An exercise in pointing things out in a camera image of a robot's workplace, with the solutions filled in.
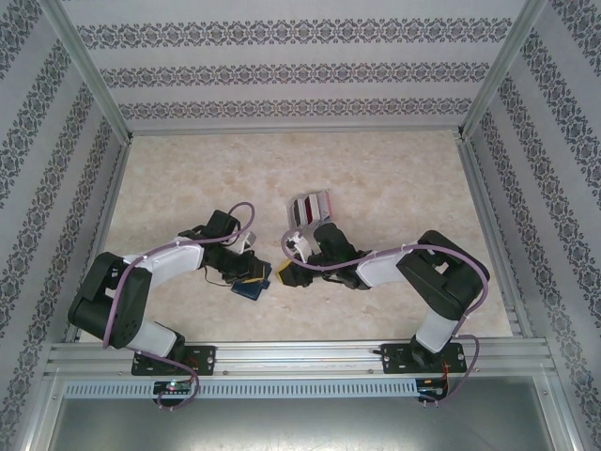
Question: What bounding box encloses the navy blue card holder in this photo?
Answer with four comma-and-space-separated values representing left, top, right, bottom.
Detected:
231, 274, 274, 302

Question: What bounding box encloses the slotted grey cable duct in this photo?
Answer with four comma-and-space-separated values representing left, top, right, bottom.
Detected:
63, 380, 419, 398

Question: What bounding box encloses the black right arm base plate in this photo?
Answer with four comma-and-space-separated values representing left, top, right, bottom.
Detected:
382, 342, 469, 376

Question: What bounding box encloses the grey metal panel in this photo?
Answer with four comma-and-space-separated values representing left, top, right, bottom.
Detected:
46, 397, 556, 451

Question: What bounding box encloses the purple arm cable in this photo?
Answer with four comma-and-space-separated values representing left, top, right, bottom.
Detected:
280, 228, 492, 408
101, 201, 258, 412

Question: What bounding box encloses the aluminium mounting rail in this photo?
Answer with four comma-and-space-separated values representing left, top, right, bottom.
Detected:
44, 340, 551, 378

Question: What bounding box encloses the aluminium frame bar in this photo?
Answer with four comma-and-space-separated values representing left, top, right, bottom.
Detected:
125, 122, 466, 138

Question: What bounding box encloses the aluminium side rail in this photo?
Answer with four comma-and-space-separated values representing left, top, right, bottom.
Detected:
457, 138, 534, 337
64, 140, 135, 343

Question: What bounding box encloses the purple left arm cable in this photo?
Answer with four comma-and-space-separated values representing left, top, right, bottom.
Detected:
101, 201, 258, 412

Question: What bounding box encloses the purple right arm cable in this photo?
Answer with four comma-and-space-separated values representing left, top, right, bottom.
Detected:
280, 228, 492, 408

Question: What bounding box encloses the aluminium frame post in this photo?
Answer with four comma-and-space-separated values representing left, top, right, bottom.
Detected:
40, 0, 133, 145
456, 0, 551, 140

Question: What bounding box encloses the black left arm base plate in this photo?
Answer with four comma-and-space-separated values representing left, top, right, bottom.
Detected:
131, 345, 218, 377

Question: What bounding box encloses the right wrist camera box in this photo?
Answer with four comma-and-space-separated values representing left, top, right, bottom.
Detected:
285, 229, 312, 262

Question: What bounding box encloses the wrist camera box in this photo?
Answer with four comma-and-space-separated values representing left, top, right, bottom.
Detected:
232, 232, 257, 256
285, 229, 312, 262

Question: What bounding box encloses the small black circuit board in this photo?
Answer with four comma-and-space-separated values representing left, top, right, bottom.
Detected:
153, 381, 194, 395
419, 378, 450, 400

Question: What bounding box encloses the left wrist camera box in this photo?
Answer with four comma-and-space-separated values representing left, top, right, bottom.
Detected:
232, 232, 257, 256

